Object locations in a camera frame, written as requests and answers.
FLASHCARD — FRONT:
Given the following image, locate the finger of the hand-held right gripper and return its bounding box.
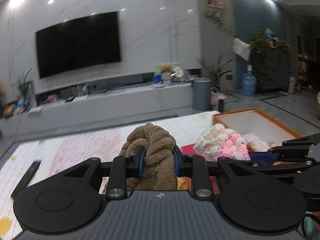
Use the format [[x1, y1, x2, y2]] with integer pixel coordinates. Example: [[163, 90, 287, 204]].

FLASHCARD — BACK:
[[249, 152, 316, 173], [268, 133, 320, 157]]

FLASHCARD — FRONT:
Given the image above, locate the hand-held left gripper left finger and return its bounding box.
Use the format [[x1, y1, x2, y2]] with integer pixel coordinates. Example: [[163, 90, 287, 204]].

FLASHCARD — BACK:
[[59, 146, 147, 200]]

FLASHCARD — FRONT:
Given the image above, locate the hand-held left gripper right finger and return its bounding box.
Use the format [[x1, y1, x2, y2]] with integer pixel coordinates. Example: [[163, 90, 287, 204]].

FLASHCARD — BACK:
[[172, 145, 262, 200]]

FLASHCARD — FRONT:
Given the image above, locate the brown twisted plush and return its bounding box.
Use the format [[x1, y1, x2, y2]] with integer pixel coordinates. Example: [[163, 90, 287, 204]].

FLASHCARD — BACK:
[[101, 122, 178, 194]]

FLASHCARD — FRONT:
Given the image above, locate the orange cardboard box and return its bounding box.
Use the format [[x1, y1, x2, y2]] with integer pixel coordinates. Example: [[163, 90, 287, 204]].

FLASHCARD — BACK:
[[212, 108, 304, 155]]

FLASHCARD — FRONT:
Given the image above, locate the pink and white knitted toy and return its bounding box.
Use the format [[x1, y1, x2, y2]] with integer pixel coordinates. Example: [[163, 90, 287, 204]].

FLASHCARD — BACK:
[[194, 123, 251, 162]]

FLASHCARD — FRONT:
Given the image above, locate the grey marble television console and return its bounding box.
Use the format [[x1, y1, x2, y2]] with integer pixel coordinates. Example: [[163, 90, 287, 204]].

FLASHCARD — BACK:
[[0, 81, 194, 135]]

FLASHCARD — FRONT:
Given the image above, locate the printed tablecloth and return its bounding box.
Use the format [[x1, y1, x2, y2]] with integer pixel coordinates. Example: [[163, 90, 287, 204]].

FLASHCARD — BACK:
[[0, 110, 225, 240]]

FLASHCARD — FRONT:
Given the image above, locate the pink space heater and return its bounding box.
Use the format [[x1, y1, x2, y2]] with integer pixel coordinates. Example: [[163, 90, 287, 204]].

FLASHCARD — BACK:
[[211, 87, 225, 112]]

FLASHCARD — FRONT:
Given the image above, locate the grey trash bin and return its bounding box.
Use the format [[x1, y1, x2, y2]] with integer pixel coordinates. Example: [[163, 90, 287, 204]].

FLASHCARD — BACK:
[[192, 78, 213, 111]]

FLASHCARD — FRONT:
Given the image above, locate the dark grey cabinet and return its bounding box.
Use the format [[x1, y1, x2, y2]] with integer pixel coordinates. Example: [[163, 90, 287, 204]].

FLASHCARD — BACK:
[[257, 45, 292, 93]]

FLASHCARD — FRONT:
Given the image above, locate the blue water jug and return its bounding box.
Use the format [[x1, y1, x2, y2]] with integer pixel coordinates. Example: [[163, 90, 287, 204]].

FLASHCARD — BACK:
[[241, 65, 257, 97]]

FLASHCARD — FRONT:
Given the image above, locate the green landscape picture board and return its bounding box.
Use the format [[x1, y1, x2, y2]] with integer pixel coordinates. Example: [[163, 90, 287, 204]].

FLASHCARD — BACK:
[[154, 62, 181, 83]]

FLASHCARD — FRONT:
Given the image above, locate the white round plaque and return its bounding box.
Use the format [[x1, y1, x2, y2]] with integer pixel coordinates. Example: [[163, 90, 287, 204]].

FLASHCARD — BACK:
[[172, 66, 184, 79]]

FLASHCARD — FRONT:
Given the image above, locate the teddy bear bouquet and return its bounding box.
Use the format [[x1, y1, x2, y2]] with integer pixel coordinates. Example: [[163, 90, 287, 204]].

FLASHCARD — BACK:
[[161, 64, 173, 85]]

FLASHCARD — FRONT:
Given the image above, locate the trailing ivy plant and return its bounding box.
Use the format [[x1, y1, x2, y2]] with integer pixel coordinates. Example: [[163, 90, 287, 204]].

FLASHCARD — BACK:
[[249, 30, 269, 85]]

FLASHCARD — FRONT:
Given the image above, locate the tall leafy potted plant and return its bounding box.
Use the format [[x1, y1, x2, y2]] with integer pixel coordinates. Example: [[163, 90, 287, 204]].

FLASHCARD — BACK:
[[196, 54, 234, 90]]

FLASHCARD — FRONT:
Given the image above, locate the white hanging cloth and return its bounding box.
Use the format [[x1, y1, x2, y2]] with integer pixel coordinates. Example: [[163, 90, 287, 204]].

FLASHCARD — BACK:
[[232, 38, 251, 61]]

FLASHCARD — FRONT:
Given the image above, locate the black remote control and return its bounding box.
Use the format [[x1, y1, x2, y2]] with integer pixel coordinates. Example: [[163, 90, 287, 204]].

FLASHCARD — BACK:
[[10, 160, 42, 198]]

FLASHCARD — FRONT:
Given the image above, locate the black flat television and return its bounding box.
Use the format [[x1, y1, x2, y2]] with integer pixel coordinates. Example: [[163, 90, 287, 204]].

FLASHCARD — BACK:
[[35, 11, 123, 79]]

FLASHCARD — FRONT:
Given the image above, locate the blue snack packet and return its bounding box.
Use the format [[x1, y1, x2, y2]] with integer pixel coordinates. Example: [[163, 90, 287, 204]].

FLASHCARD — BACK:
[[12, 100, 28, 114]]

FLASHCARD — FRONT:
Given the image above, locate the green plant in glass vase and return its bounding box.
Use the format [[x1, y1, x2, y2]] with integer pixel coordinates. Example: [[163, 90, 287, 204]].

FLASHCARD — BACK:
[[11, 67, 34, 105]]

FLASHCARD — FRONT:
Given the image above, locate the brown round ornament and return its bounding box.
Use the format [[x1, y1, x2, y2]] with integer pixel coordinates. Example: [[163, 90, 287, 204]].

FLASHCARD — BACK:
[[2, 104, 14, 117]]

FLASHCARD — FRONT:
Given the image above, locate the hanging wall vine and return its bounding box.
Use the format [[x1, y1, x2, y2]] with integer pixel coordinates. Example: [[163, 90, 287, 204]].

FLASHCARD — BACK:
[[202, 10, 235, 37]]

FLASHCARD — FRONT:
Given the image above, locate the framed wall picture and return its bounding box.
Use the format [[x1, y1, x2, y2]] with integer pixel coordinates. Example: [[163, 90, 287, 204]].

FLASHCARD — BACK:
[[203, 0, 227, 10]]

